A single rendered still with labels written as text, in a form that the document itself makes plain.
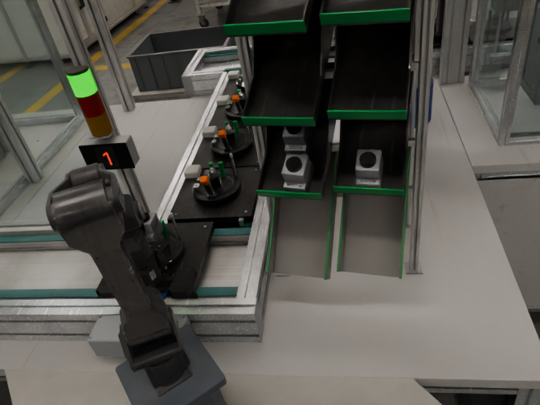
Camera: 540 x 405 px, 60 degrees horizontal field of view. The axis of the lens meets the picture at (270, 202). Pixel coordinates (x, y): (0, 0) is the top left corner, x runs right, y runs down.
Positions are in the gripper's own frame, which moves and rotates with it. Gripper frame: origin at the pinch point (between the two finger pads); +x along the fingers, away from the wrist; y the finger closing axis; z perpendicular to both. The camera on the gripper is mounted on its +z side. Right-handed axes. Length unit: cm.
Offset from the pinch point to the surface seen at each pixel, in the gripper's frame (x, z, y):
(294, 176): -19.8, 12.2, -29.6
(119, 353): 13.3, -3.4, 11.5
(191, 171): 6, 55, 8
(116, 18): 88, 577, 270
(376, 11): -48, 12, -45
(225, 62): 12, 163, 19
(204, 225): 7.6, 31.8, -1.1
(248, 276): 9.1, 14.4, -15.5
